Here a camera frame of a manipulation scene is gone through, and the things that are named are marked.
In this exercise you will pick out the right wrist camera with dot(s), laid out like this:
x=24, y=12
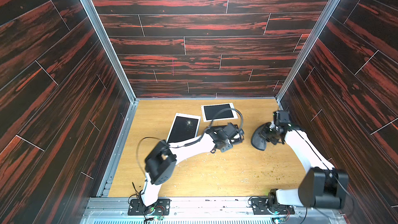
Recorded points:
x=282, y=119

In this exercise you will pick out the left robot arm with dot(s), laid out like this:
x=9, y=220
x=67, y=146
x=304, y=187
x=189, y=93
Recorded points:
x=162, y=160

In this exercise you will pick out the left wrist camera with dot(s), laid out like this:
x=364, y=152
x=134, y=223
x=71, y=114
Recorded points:
x=231, y=130

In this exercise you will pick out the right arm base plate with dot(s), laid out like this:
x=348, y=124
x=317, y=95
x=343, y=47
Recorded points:
x=269, y=207

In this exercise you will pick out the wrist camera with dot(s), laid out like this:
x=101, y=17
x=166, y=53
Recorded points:
x=282, y=119
x=231, y=130

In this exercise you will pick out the aluminium frame left post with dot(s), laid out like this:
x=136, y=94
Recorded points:
x=107, y=45

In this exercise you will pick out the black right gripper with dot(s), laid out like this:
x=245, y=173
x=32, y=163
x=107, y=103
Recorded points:
x=267, y=133

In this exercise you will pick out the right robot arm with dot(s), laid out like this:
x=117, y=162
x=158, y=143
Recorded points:
x=323, y=186

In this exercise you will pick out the white teal drawing tablet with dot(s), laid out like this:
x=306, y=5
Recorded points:
x=184, y=127

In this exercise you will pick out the dark grey wiping cloth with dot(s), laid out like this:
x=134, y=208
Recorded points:
x=259, y=139

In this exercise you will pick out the aluminium front rail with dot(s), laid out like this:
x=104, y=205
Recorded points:
x=205, y=210

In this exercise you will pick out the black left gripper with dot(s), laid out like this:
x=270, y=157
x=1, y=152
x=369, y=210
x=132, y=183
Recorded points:
x=227, y=147

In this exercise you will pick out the aluminium frame right post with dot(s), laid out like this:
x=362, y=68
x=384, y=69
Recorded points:
x=315, y=33

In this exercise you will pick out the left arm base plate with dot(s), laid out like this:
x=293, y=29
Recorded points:
x=149, y=207

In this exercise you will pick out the aluminium frame post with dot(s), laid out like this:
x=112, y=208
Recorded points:
x=107, y=45
x=315, y=33

